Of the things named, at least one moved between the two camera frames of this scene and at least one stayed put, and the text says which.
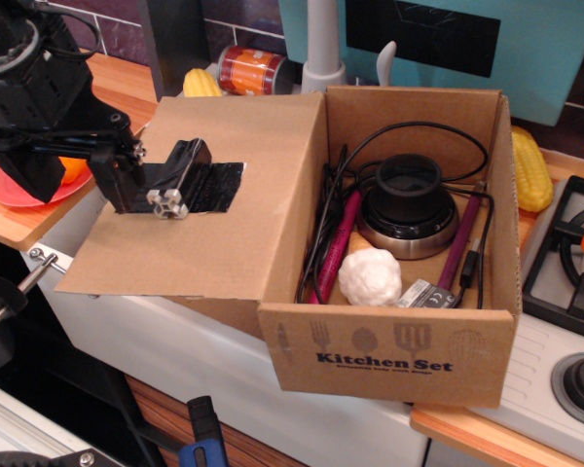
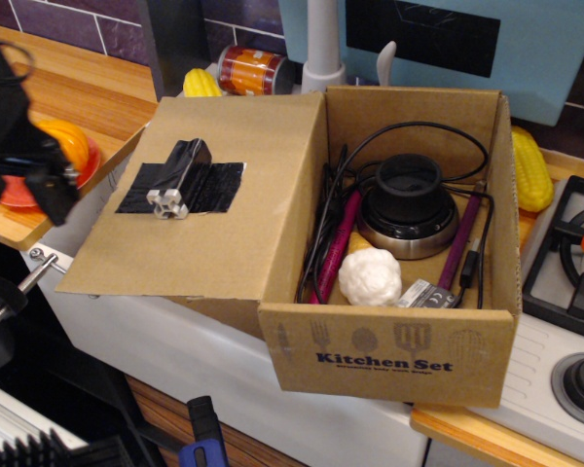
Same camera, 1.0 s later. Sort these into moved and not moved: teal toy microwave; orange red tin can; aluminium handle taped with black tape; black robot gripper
Moved: black robot gripper
Not moved: aluminium handle taped with black tape; teal toy microwave; orange red tin can
